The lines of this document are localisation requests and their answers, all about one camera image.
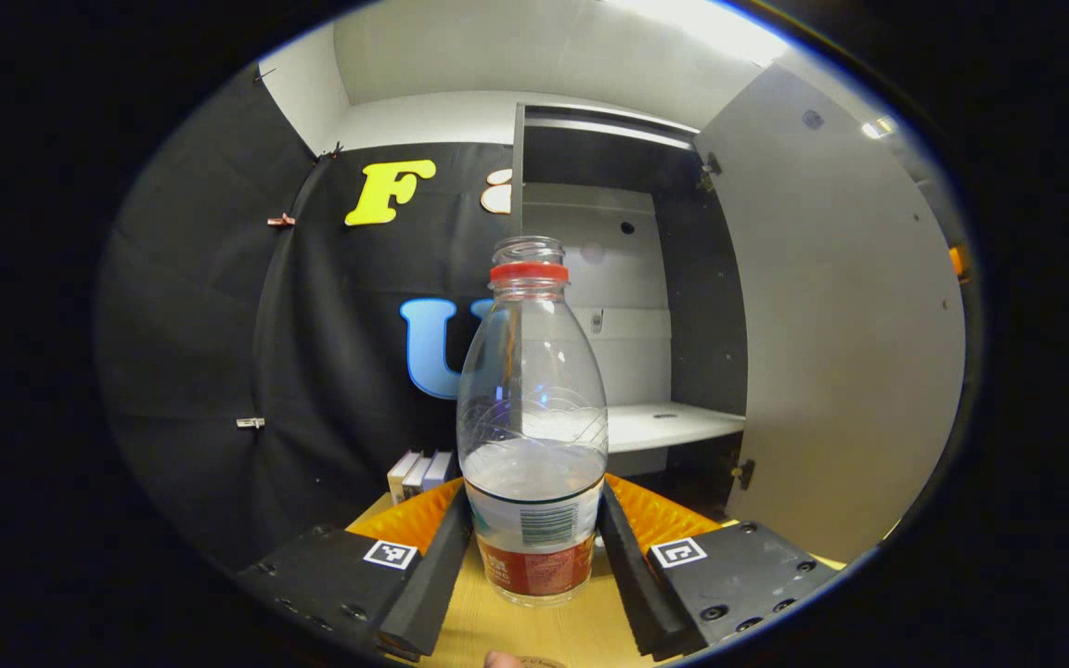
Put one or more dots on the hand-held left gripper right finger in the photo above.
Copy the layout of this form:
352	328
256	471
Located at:
632	575

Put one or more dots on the beige cabinet door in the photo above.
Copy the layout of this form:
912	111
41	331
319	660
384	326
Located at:
831	325

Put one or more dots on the white book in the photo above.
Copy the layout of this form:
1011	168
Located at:
397	478

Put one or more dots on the small ceiling light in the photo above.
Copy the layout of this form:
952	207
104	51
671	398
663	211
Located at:
878	128

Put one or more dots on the copper clip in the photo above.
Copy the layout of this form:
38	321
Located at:
281	221

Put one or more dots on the metal door hinge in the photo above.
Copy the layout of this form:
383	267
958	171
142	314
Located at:
709	170
743	473

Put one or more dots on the black clip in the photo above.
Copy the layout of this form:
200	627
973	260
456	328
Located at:
265	72
335	149

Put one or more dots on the clear plastic bottle red label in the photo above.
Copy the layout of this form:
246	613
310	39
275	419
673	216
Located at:
534	390

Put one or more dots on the white cabinet shelf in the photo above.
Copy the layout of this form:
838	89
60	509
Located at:
664	422

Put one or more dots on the grey book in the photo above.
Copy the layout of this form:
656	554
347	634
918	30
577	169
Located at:
416	475

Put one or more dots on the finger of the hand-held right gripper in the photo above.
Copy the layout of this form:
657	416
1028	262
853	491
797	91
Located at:
959	262

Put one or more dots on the black backdrop cloth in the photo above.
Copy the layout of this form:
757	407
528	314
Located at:
200	325

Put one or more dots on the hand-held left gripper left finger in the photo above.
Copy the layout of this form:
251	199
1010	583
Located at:
428	584

